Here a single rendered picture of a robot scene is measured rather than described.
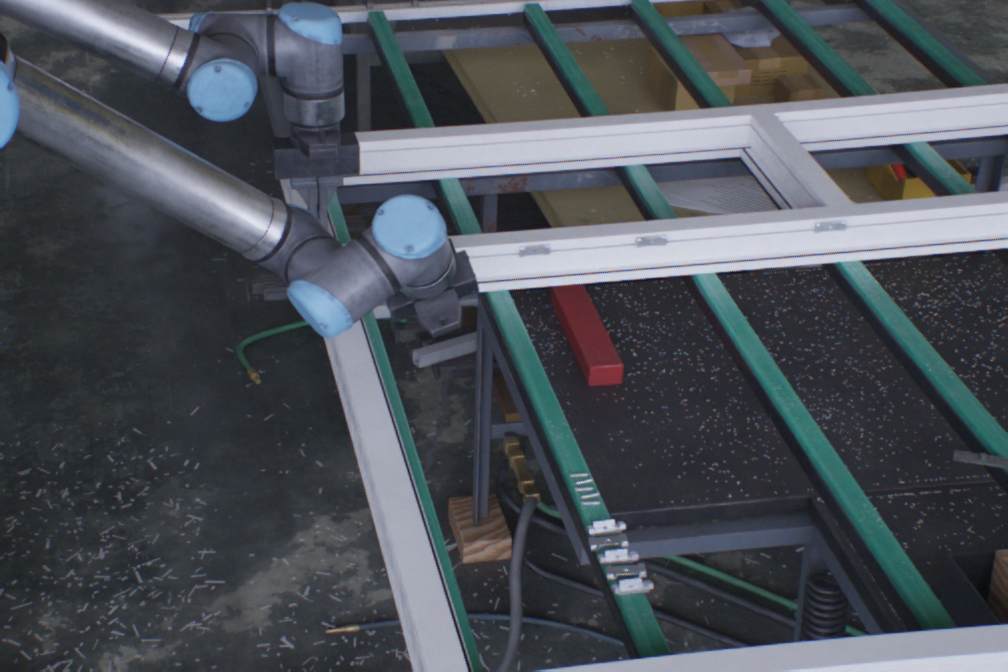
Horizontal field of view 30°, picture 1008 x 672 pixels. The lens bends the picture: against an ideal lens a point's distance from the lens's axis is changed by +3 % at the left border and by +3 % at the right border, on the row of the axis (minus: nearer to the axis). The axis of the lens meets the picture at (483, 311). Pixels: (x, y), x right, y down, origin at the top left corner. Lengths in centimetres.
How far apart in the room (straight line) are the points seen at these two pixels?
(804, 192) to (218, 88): 106
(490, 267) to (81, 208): 241
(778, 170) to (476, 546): 100
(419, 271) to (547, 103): 178
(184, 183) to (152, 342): 214
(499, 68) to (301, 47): 163
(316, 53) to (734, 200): 125
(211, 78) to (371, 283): 41
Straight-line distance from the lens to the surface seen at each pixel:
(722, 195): 378
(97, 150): 234
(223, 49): 267
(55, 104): 231
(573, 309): 335
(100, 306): 468
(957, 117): 357
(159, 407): 426
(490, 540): 373
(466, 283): 259
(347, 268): 240
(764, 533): 295
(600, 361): 319
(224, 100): 265
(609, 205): 371
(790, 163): 324
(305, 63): 277
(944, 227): 314
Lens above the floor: 226
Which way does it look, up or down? 29 degrees down
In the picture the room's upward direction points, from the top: 2 degrees clockwise
